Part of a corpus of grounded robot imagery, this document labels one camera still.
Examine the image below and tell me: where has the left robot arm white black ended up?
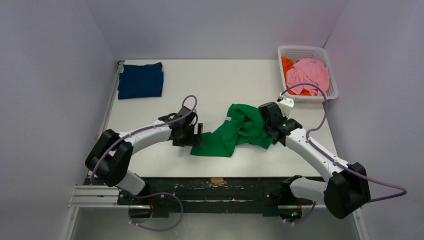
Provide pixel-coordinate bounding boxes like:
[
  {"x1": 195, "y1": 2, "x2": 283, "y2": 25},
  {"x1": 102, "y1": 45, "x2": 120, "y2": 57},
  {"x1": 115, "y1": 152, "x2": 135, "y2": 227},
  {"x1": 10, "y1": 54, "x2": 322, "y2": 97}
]
[{"x1": 85, "y1": 106, "x2": 203, "y2": 205}]

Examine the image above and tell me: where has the brown tape piece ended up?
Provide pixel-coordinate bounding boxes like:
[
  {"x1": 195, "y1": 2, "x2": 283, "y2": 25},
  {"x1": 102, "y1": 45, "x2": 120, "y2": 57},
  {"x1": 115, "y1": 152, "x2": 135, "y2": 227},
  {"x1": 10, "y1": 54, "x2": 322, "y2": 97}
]
[{"x1": 210, "y1": 177, "x2": 225, "y2": 185}]

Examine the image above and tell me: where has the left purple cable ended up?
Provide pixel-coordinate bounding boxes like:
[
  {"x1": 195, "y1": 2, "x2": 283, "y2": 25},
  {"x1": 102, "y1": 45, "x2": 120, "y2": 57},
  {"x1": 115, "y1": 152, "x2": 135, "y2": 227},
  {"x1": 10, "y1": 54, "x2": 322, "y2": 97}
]
[{"x1": 90, "y1": 95, "x2": 199, "y2": 232}]

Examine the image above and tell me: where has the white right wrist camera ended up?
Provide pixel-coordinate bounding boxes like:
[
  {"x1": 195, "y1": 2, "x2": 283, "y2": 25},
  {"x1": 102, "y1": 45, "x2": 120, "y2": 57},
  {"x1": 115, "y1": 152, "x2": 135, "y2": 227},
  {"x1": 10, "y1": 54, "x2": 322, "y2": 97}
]
[{"x1": 276, "y1": 96, "x2": 295, "y2": 118}]

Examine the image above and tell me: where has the left aluminium rail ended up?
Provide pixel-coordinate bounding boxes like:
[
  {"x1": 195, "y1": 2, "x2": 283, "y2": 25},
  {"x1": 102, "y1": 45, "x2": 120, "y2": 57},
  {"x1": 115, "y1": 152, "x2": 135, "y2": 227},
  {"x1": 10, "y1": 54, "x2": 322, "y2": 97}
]
[{"x1": 68, "y1": 185, "x2": 120, "y2": 208}]

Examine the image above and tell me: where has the orange t shirt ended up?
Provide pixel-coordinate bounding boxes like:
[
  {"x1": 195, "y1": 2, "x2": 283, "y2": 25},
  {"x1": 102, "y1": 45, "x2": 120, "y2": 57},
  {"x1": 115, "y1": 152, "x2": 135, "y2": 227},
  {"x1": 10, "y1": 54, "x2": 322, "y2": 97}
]
[{"x1": 281, "y1": 56, "x2": 311, "y2": 96}]

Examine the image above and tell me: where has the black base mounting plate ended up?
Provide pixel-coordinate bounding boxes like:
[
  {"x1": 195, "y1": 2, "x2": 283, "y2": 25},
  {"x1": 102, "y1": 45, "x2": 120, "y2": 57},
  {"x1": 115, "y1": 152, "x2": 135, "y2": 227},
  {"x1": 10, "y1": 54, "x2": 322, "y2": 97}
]
[{"x1": 82, "y1": 177, "x2": 327, "y2": 219}]

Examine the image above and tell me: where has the green t shirt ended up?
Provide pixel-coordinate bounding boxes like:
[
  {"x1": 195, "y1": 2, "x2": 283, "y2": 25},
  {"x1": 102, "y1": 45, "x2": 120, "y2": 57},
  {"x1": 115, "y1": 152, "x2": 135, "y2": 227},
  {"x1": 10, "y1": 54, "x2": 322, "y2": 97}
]
[{"x1": 190, "y1": 104, "x2": 276, "y2": 158}]

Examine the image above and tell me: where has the table side aluminium rail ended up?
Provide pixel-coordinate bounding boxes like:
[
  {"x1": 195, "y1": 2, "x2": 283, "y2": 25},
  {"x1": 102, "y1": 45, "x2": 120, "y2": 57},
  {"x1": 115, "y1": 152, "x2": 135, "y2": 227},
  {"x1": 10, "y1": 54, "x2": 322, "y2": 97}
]
[{"x1": 94, "y1": 60, "x2": 125, "y2": 141}]

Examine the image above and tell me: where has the folded navy blue t shirt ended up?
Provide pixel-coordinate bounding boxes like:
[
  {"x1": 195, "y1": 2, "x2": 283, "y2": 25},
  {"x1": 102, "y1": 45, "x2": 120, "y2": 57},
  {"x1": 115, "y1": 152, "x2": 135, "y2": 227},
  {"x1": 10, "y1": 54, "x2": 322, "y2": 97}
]
[{"x1": 117, "y1": 62, "x2": 164, "y2": 100}]

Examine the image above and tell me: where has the white plastic basket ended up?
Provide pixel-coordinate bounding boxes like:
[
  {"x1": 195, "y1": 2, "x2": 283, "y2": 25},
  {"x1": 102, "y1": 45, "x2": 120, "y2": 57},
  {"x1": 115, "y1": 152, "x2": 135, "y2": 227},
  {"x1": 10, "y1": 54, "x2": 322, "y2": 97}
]
[{"x1": 277, "y1": 45, "x2": 339, "y2": 100}]

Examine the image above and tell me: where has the pink t shirt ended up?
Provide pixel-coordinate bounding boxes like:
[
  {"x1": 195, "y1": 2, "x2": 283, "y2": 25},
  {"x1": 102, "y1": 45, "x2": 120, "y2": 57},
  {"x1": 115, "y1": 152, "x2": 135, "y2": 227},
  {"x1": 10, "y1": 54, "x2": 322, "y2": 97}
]
[{"x1": 286, "y1": 58, "x2": 330, "y2": 96}]

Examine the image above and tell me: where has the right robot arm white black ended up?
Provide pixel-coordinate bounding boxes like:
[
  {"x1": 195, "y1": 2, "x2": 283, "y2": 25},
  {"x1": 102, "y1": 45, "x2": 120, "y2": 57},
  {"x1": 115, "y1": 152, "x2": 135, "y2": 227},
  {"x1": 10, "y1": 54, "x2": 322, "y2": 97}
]
[{"x1": 258, "y1": 102, "x2": 371, "y2": 219}]

